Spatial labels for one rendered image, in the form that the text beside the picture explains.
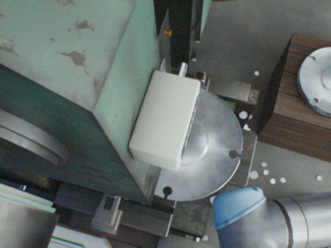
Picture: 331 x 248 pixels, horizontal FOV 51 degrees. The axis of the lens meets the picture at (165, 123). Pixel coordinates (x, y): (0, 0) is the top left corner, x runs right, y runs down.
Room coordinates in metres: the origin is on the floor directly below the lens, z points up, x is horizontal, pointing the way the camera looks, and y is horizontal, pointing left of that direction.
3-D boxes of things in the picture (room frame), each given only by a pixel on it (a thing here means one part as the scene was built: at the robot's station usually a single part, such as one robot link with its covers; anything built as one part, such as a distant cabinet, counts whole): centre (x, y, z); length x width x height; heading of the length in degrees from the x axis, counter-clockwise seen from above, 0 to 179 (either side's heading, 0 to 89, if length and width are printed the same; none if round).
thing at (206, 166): (0.25, -0.04, 0.78); 0.29 x 0.29 x 0.01
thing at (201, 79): (0.41, -0.10, 0.75); 0.03 x 0.03 x 0.10; 68
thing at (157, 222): (0.30, 0.08, 0.68); 0.45 x 0.30 x 0.06; 158
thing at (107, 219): (0.14, 0.15, 0.76); 0.17 x 0.06 x 0.10; 158
